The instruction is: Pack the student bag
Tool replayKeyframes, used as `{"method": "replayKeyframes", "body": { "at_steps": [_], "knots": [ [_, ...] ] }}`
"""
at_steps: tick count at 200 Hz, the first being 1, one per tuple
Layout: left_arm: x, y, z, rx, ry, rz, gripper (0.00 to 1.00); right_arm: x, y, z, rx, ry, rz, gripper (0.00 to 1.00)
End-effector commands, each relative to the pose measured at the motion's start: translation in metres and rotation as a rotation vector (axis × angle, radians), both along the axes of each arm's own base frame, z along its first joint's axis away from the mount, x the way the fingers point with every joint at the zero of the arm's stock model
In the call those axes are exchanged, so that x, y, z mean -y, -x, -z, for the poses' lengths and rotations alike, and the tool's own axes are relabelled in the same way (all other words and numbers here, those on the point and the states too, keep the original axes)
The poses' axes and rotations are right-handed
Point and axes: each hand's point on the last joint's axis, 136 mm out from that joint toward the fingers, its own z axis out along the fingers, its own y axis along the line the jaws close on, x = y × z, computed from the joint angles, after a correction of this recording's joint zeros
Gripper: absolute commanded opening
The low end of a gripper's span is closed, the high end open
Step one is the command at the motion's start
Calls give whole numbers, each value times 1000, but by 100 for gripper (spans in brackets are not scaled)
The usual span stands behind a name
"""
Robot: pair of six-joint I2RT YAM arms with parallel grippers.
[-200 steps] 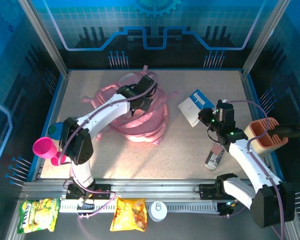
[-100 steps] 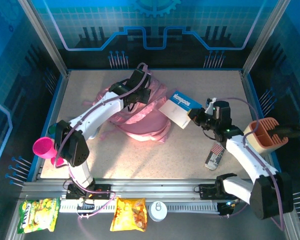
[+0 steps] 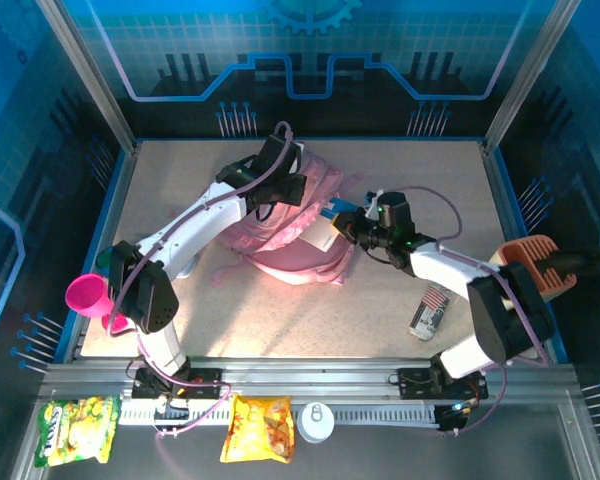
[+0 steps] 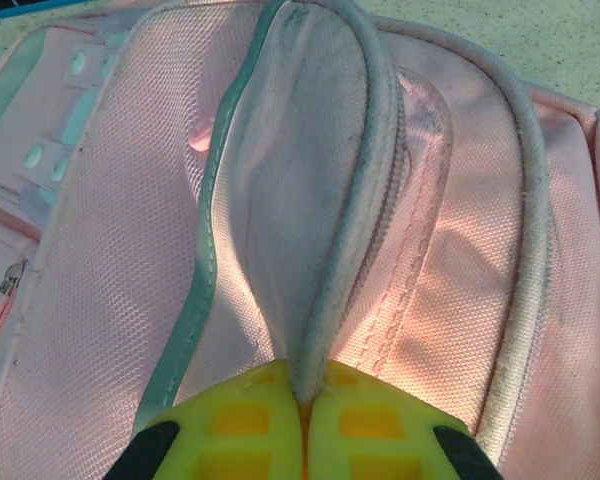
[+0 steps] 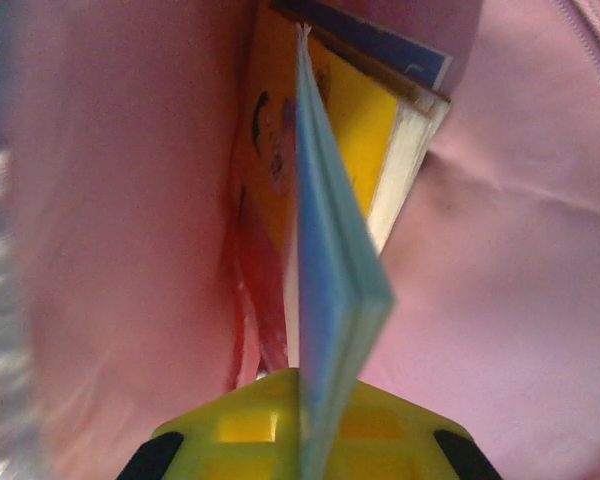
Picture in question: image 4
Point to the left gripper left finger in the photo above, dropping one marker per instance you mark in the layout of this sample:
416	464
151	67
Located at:
230	435

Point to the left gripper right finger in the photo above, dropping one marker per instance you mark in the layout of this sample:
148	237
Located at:
380	435

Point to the pink backpack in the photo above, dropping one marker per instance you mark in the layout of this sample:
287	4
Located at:
130	200

